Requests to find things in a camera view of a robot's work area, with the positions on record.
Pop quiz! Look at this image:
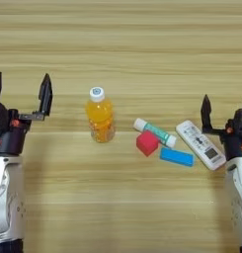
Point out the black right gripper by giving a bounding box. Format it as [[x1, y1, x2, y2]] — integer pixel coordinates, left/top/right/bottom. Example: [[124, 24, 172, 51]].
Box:
[[201, 94, 242, 162]]

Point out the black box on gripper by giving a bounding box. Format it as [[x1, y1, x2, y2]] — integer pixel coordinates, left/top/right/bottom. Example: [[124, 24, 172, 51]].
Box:
[[233, 108, 242, 133], [0, 100, 11, 134]]

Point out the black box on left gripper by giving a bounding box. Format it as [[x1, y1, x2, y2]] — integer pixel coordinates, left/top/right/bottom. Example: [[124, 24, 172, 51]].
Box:
[[0, 100, 11, 134]]

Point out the blue rectangular block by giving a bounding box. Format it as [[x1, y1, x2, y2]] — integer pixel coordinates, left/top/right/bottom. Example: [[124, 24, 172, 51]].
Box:
[[159, 146, 196, 168]]

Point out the white green toothpaste tube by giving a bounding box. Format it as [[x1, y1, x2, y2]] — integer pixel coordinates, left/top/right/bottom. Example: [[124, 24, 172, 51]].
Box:
[[132, 118, 177, 149]]

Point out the white remote control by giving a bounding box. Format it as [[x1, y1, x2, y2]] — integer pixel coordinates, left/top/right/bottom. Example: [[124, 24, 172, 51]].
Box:
[[175, 120, 227, 171]]

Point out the red cube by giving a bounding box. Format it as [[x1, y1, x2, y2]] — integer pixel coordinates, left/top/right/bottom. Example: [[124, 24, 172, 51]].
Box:
[[135, 129, 160, 157]]

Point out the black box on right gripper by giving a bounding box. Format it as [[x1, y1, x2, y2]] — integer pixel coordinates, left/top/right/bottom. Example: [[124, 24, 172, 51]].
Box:
[[233, 108, 242, 133]]

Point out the orange juice bottle white cap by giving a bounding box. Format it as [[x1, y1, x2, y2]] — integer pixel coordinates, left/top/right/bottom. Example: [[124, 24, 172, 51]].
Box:
[[85, 86, 116, 143]]

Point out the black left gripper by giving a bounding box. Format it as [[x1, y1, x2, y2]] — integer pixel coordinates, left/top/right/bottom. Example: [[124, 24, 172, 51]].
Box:
[[0, 71, 53, 156]]

